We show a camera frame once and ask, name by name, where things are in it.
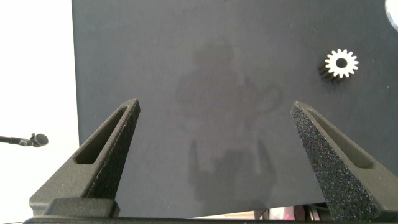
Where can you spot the small steel gear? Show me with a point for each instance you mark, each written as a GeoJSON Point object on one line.
{"type": "Point", "coordinates": [333, 65]}

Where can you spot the dark mat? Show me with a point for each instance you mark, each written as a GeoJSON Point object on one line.
{"type": "Point", "coordinates": [217, 68]}

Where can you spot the round white plate with pins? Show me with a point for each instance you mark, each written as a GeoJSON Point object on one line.
{"type": "Point", "coordinates": [394, 13]}

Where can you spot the black microphone on rod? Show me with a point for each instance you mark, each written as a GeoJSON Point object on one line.
{"type": "Point", "coordinates": [39, 140]}

